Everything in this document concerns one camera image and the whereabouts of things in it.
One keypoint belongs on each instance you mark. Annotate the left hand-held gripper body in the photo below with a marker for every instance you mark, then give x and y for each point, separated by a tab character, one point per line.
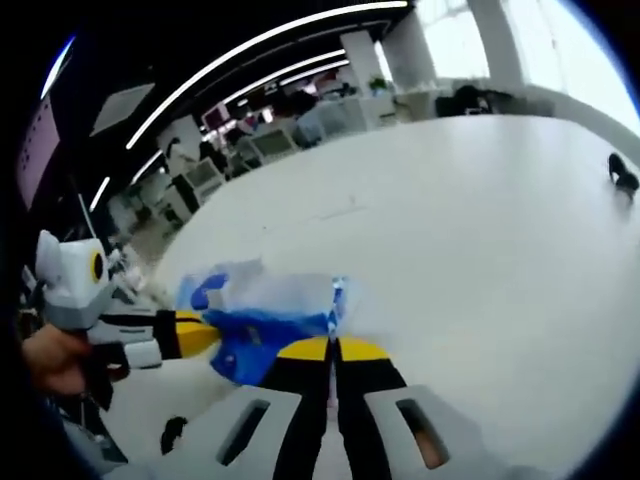
75	280

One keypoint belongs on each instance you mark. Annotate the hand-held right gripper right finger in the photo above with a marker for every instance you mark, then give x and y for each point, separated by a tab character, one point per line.
365	410

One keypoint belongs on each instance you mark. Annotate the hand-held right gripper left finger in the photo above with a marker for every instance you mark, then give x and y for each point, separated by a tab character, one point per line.
295	410

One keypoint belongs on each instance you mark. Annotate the blue packet item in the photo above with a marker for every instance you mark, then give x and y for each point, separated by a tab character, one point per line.
260	330

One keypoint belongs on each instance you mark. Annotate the person's left hand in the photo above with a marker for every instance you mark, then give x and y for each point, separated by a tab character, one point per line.
50	360

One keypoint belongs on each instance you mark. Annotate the pink ceiling screen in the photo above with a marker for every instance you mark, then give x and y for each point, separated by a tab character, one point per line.
37	150

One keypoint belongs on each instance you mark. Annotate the white office chair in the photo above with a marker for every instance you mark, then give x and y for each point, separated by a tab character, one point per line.
205	177

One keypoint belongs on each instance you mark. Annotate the ceiling air vent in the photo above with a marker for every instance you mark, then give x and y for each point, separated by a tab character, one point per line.
122	107

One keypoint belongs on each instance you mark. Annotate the green potted plant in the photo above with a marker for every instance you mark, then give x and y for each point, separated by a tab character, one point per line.
377	84

